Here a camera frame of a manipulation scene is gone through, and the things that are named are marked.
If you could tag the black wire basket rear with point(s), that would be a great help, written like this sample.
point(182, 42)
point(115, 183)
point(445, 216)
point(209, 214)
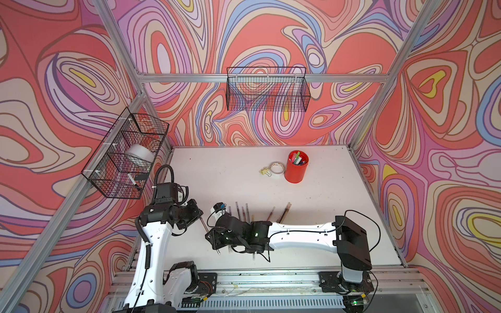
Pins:
point(267, 89)

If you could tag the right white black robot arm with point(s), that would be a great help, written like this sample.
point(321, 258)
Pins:
point(342, 237)

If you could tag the yellow binder clip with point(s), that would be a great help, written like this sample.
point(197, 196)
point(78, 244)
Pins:
point(266, 172)

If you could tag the white tape roll in basket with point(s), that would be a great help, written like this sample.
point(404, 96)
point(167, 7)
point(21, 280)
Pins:
point(138, 152)

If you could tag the green marker in cup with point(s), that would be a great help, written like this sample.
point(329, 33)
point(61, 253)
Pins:
point(297, 158)

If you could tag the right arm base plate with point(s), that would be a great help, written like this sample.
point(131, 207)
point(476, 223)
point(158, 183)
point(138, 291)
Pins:
point(333, 282)

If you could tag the white marker in basket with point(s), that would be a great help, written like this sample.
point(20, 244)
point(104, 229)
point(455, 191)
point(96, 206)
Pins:
point(133, 181)

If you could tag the black wire basket left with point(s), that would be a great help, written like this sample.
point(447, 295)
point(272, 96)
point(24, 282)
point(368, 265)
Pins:
point(108, 167)

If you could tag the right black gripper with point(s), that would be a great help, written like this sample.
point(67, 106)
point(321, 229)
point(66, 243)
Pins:
point(214, 243)

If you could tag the black wire basket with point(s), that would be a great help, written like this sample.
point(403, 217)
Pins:
point(267, 89)
point(108, 167)

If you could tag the clear tape roll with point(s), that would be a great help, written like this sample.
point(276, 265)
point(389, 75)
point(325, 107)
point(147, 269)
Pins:
point(277, 169)

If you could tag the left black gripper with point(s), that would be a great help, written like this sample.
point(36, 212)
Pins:
point(196, 212)

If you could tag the red pen cup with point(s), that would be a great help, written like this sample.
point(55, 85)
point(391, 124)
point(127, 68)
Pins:
point(295, 172)

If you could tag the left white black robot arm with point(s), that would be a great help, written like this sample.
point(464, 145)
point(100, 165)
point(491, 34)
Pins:
point(168, 215)

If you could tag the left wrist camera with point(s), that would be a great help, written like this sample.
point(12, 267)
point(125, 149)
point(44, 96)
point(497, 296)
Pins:
point(166, 193)

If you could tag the yellow black capped pencil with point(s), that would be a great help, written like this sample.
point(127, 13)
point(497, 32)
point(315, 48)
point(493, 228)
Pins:
point(285, 213)

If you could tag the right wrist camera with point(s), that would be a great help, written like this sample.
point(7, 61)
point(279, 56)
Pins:
point(218, 210)

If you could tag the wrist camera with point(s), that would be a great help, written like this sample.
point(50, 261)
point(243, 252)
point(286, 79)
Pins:
point(218, 210)
point(166, 193)

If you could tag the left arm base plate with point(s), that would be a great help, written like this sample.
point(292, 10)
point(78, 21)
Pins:
point(207, 285)

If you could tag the dark capped pencil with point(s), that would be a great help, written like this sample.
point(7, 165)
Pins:
point(238, 211)

